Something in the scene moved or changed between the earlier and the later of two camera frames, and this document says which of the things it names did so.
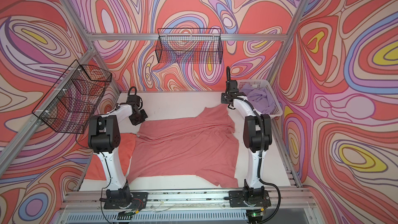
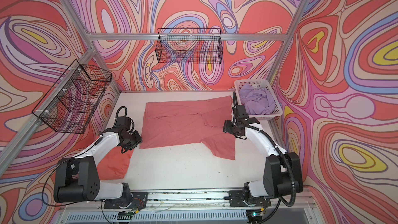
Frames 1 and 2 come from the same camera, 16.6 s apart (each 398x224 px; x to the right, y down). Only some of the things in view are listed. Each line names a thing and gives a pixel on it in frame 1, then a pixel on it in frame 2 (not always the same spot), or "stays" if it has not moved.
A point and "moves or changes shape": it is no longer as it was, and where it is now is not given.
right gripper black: [225, 94] -> [227, 128]
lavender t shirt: [260, 99] stays
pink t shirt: [204, 145] moves or changes shape
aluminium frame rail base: [254, 206] stays
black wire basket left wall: [68, 107] stays
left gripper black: [145, 115] -> [139, 139]
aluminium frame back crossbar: [186, 37] stays
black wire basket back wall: [186, 45] stays
